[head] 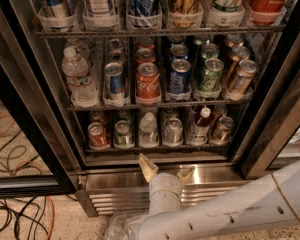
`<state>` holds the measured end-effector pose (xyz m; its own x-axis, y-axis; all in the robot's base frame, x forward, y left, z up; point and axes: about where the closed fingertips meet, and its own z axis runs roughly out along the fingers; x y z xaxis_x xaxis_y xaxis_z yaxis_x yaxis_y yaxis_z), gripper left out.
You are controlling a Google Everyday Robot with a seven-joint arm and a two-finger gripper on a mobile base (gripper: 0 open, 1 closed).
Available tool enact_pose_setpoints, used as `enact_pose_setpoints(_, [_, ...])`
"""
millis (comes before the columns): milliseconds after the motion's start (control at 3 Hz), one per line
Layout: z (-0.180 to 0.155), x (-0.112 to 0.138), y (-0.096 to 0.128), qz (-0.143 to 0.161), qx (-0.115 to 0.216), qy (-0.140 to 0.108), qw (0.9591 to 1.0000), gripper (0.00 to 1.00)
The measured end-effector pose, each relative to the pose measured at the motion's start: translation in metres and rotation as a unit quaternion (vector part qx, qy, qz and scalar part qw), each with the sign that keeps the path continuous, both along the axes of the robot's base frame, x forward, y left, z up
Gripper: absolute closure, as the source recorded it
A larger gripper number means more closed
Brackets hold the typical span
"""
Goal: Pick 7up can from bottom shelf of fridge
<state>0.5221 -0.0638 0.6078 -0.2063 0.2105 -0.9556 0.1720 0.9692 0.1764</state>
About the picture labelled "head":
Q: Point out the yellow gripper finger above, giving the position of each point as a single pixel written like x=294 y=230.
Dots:
x=149 y=169
x=185 y=175

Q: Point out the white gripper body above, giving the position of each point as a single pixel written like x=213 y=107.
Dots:
x=164 y=183

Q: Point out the silver 7up can bottom shelf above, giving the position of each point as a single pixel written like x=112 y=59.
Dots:
x=173 y=132

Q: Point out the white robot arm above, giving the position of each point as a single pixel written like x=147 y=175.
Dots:
x=270 y=201

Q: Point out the green can bottom shelf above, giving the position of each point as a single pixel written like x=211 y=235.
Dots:
x=123 y=133

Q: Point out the small water bottle bottom shelf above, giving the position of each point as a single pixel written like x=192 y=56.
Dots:
x=148 y=131

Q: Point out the bronze can bottom shelf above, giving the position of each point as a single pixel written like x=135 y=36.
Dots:
x=222 y=130

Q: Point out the red can bottom shelf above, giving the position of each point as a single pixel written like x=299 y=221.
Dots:
x=98 y=137

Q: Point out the red coca-cola can front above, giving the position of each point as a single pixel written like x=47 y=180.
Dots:
x=148 y=81

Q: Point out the blue silver can middle shelf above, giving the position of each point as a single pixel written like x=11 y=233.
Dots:
x=115 y=81

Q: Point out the blue pepsi can front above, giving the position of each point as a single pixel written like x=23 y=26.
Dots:
x=179 y=77

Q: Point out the blue pepsi can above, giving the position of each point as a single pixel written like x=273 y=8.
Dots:
x=179 y=77
x=178 y=51

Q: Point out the green can front middle shelf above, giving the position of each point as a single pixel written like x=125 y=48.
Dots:
x=210 y=75

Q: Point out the large water bottle middle shelf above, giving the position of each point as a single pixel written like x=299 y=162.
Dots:
x=80 y=79

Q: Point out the right glass fridge door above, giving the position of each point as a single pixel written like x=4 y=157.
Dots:
x=265 y=155

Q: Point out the glass fridge door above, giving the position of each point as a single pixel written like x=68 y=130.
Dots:
x=265 y=155
x=33 y=148

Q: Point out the stainless steel fridge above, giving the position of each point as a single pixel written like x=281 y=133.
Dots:
x=111 y=181

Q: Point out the left glass fridge door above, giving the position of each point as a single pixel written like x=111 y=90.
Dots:
x=33 y=148

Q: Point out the gold can front middle shelf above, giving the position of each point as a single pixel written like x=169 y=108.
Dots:
x=242 y=76

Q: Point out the gold can shelf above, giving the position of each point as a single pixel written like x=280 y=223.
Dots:
x=183 y=12
x=242 y=76
x=235 y=55

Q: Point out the gold can top shelf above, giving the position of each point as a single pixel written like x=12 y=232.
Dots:
x=183 y=12

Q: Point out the blue white can top shelf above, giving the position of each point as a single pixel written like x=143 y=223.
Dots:
x=142 y=11

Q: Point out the red coca-cola can top shelf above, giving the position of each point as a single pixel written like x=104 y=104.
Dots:
x=264 y=12

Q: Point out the brown drink bottle white cap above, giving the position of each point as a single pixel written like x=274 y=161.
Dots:
x=199 y=127

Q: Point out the clear plastic bag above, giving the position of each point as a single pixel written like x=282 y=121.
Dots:
x=125 y=225

